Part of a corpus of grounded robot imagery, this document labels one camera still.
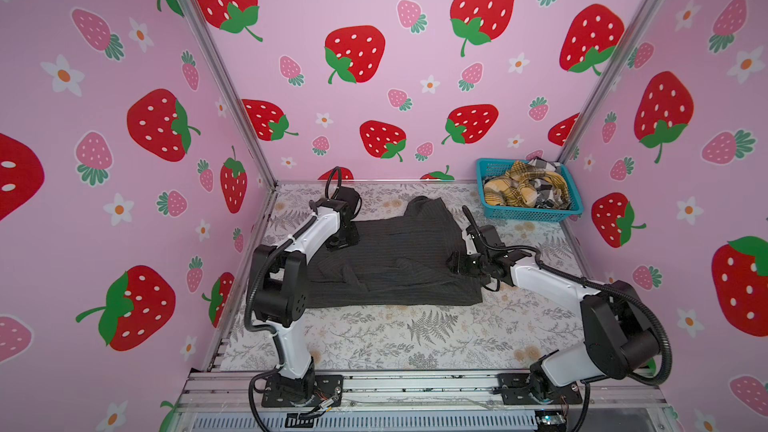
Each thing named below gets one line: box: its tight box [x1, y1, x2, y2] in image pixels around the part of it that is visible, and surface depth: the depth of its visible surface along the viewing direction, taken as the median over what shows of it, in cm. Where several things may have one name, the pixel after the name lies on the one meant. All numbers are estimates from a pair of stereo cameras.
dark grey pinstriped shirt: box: [306, 196, 483, 307], surface depth 95 cm
